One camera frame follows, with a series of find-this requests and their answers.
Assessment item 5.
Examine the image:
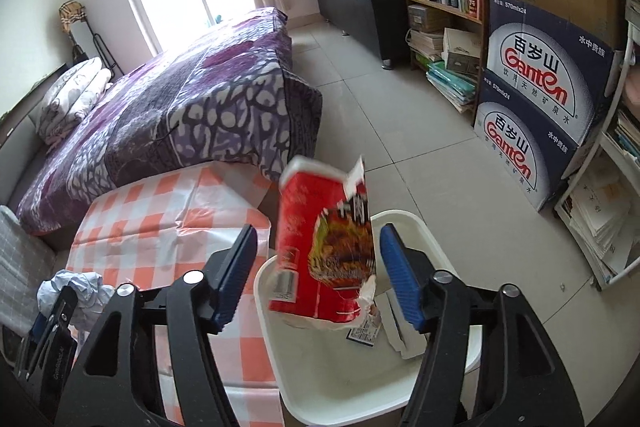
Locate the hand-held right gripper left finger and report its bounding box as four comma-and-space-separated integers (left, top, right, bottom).
52, 223, 261, 427

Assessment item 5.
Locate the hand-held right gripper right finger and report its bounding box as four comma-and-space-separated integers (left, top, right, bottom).
379, 223, 586, 427

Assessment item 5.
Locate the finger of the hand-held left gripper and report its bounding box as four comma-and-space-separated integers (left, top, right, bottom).
39, 285, 81, 334

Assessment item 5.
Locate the white tissue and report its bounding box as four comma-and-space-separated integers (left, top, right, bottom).
37, 269, 117, 335

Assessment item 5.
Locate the red instant noodle packet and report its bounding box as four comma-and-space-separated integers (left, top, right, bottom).
267, 155, 383, 333

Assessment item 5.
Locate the white plastic bin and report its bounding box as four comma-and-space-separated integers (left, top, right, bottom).
252, 209, 483, 426

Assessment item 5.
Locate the grey checked cushion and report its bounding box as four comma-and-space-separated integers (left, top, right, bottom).
0, 205, 58, 338

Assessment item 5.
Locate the small printed wrapper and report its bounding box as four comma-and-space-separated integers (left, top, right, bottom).
347, 309, 383, 348

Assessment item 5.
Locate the white flattened carton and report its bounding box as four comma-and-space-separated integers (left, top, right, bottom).
372, 289, 433, 360

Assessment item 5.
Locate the orange white checked tablecloth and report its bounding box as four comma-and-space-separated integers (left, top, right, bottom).
65, 162, 286, 427

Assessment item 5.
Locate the dark bed headboard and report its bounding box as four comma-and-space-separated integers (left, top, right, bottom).
0, 62, 68, 208

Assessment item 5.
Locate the blue water bottle carton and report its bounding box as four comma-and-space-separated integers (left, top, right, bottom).
472, 82, 597, 212
482, 0, 619, 148

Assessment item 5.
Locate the purple patterned bed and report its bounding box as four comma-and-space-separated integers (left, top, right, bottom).
15, 7, 323, 238

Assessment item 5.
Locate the stack of books and papers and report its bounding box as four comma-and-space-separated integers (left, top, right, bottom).
407, 4, 483, 114

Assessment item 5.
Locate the stack of loose papers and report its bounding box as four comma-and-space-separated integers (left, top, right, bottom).
560, 152, 634, 279

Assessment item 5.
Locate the folded floral quilt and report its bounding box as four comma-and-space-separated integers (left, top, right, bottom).
39, 57, 113, 145

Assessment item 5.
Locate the pale tissue box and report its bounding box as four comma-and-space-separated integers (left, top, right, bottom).
442, 29, 484, 76

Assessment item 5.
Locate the black metal rack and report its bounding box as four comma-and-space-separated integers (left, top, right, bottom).
70, 19, 124, 78

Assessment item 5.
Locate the dark storage bench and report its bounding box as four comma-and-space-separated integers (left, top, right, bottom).
315, 0, 402, 68

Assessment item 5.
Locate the beige plaid bag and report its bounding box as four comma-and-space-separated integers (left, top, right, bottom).
59, 1, 89, 31

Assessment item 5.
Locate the white metal shelf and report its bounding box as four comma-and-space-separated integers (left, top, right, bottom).
552, 4, 640, 291

